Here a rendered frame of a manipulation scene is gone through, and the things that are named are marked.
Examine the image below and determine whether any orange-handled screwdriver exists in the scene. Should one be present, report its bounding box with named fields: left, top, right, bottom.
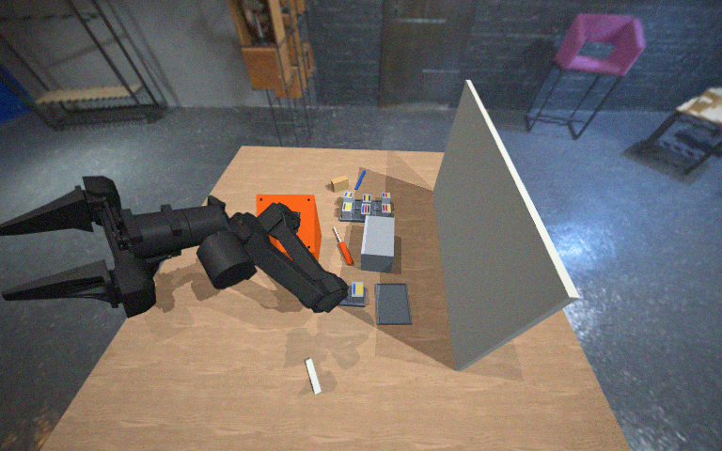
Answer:
left=334, top=227, right=353, bottom=265

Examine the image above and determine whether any white flat bar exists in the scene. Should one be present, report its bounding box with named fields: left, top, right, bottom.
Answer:
left=306, top=358, right=322, bottom=395

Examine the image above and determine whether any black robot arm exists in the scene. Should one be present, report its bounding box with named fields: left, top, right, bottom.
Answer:
left=180, top=195, right=349, bottom=313

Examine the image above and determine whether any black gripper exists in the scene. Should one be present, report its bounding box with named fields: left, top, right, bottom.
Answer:
left=0, top=176, right=192, bottom=318

